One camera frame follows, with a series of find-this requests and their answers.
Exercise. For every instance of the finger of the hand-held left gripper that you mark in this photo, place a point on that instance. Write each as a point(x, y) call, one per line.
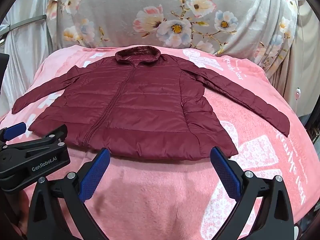
point(51, 140)
point(15, 130)

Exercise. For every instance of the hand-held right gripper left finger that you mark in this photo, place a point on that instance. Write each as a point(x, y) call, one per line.
point(95, 177)

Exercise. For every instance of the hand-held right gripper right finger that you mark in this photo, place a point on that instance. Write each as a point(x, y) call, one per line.
point(226, 175)

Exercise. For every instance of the maroon puffer jacket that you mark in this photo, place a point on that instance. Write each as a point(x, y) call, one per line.
point(140, 100)

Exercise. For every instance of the pink printed blanket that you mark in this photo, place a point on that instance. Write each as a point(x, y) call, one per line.
point(155, 192)

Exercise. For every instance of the silver satin cloth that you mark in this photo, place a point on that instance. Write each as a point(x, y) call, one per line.
point(25, 55)

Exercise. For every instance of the grey floral bed sheet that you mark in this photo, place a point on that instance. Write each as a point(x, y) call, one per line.
point(140, 5)

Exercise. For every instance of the dark metal frame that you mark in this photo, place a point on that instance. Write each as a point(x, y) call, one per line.
point(314, 130)

